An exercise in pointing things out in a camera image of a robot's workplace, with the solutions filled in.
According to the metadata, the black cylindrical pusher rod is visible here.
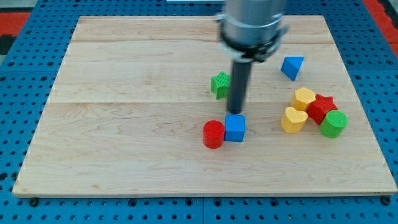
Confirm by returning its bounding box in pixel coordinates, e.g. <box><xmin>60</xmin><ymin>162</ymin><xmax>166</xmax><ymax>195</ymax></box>
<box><xmin>227</xmin><ymin>61</ymin><xmax>252</xmax><ymax>114</ymax></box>

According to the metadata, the green star block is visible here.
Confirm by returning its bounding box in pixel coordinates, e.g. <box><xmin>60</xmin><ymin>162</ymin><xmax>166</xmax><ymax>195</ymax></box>
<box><xmin>210</xmin><ymin>71</ymin><xmax>231</xmax><ymax>100</ymax></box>

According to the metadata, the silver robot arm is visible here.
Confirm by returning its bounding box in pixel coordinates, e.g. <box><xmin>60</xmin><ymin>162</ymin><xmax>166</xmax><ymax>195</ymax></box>
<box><xmin>216</xmin><ymin>0</ymin><xmax>288</xmax><ymax>114</ymax></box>

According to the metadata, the blue triangle block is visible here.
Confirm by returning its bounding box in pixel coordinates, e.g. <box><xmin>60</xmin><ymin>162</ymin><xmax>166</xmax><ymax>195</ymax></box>
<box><xmin>280</xmin><ymin>56</ymin><xmax>305</xmax><ymax>81</ymax></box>

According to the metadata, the red star block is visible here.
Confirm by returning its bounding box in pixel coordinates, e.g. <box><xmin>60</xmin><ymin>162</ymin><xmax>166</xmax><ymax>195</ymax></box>
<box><xmin>307</xmin><ymin>94</ymin><xmax>338</xmax><ymax>124</ymax></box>

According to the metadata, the blue cube block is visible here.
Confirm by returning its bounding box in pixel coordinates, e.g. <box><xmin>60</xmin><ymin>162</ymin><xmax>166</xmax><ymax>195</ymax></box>
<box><xmin>224</xmin><ymin>114</ymin><xmax>246</xmax><ymax>142</ymax></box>

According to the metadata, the red cylinder block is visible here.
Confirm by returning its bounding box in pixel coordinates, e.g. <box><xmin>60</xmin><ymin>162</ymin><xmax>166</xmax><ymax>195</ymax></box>
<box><xmin>203</xmin><ymin>120</ymin><xmax>225</xmax><ymax>149</ymax></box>

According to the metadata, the yellow hexagon block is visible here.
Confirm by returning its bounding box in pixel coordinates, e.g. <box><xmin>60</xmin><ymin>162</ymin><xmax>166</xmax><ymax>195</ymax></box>
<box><xmin>290</xmin><ymin>87</ymin><xmax>316</xmax><ymax>111</ymax></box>

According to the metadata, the yellow heart block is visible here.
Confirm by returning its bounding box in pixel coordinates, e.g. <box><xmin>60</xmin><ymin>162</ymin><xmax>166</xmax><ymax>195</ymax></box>
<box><xmin>280</xmin><ymin>107</ymin><xmax>308</xmax><ymax>134</ymax></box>

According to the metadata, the green cylinder block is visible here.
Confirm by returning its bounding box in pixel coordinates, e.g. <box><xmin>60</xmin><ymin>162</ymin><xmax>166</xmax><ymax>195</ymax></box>
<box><xmin>319</xmin><ymin>110</ymin><xmax>349</xmax><ymax>138</ymax></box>

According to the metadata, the light wooden board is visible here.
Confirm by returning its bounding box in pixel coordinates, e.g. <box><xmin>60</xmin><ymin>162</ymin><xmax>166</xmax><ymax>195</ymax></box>
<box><xmin>13</xmin><ymin>16</ymin><xmax>397</xmax><ymax>198</ymax></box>

